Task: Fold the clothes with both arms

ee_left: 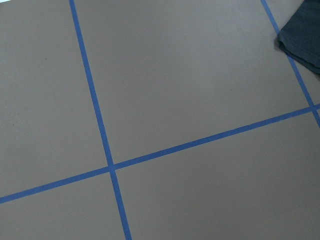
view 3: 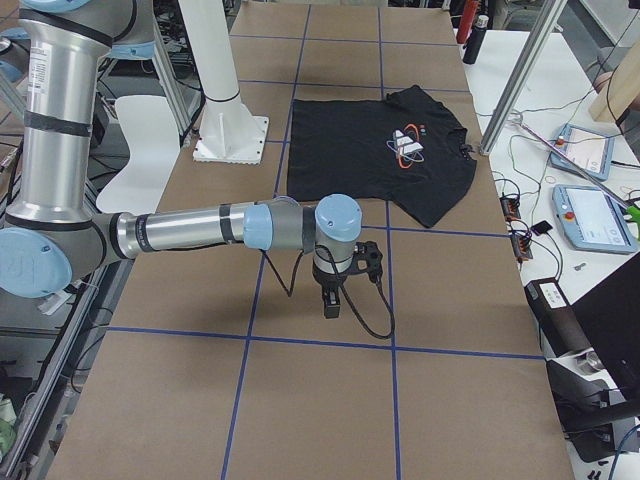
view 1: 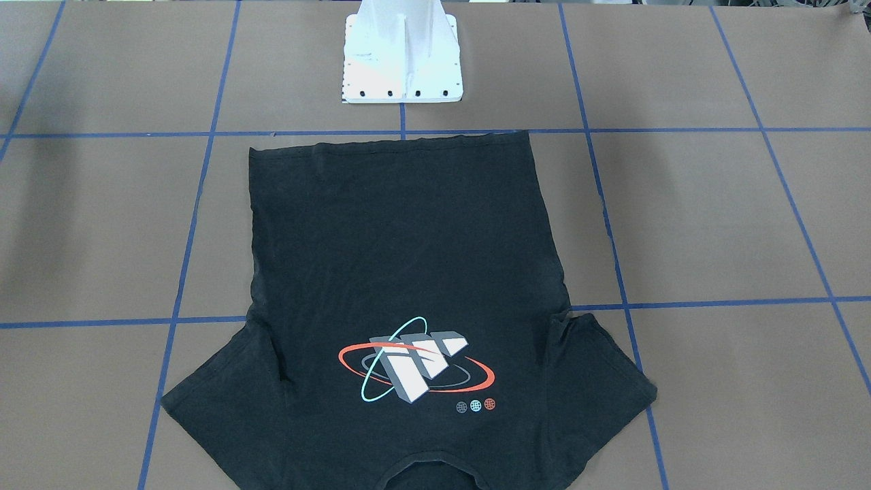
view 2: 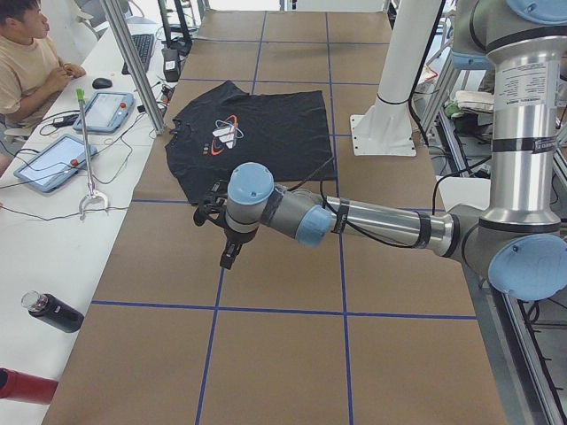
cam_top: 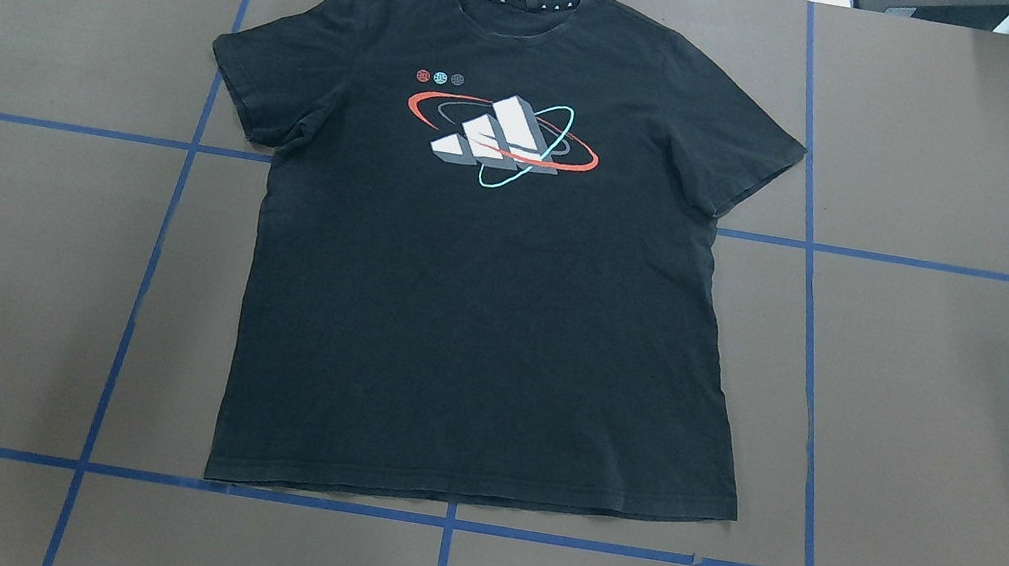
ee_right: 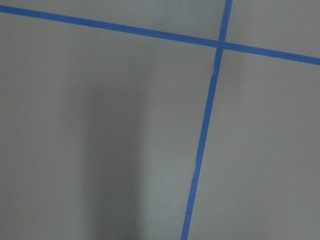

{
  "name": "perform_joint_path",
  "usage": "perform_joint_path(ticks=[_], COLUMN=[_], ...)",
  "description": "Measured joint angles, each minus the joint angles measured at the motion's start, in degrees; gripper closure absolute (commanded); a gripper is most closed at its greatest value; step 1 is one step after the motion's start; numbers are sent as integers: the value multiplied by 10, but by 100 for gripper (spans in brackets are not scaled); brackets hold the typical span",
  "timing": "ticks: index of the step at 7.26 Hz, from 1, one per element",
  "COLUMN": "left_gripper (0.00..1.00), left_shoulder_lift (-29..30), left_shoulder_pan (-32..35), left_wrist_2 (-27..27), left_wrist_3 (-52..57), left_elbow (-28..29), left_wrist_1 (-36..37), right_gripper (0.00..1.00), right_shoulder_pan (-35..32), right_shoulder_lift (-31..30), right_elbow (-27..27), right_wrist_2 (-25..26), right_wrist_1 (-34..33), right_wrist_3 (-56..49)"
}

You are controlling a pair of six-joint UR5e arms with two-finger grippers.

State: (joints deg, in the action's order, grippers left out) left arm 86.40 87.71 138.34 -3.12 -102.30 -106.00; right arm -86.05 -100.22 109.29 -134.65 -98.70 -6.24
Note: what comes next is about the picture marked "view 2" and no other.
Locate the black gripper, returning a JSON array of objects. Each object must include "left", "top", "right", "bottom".
[{"left": 193, "top": 180, "right": 256, "bottom": 269}]

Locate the black printed t-shirt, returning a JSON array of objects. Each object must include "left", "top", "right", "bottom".
[{"left": 166, "top": 81, "right": 336, "bottom": 204}]

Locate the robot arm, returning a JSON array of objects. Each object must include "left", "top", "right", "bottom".
[{"left": 193, "top": 1, "right": 566, "bottom": 301}]

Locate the far blue teach pendant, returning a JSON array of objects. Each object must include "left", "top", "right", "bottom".
[{"left": 76, "top": 89, "right": 135, "bottom": 134}]

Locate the blue teach pendant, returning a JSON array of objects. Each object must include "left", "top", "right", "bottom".
[
  {"left": 13, "top": 135, "right": 87, "bottom": 193},
  {"left": 76, "top": 89, "right": 135, "bottom": 134}
]

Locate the black power box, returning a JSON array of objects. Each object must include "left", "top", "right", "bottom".
[{"left": 161, "top": 48, "right": 181, "bottom": 82}]

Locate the near blue teach pendant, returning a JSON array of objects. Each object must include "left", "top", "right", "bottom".
[{"left": 13, "top": 135, "right": 87, "bottom": 193}]

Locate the black water bottle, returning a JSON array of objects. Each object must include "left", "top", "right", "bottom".
[{"left": 20, "top": 290, "right": 84, "bottom": 333}]

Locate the black computer mouse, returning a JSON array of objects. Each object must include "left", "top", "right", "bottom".
[{"left": 92, "top": 77, "right": 113, "bottom": 89}]

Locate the metal reacher grabber tool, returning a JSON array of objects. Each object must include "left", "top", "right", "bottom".
[{"left": 76, "top": 89, "right": 109, "bottom": 220}]

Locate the black keyboard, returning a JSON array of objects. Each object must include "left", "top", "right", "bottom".
[{"left": 131, "top": 34, "right": 155, "bottom": 72}]

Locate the red bottle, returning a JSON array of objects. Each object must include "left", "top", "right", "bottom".
[{"left": 1, "top": 367, "right": 58, "bottom": 405}]

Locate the seated person beige shirt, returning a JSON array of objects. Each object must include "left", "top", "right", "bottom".
[{"left": 1, "top": 1, "right": 86, "bottom": 128}]

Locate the black table cable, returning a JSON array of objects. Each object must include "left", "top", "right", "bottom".
[{"left": 0, "top": 132, "right": 134, "bottom": 222}]

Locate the white central pedestal column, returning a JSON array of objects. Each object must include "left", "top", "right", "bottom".
[{"left": 350, "top": 0, "right": 444, "bottom": 157}]

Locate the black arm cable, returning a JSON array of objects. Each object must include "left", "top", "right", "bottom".
[{"left": 283, "top": 154, "right": 448, "bottom": 249}]

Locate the aluminium frame post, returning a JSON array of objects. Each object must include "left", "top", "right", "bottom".
[{"left": 100, "top": 0, "right": 166, "bottom": 135}]

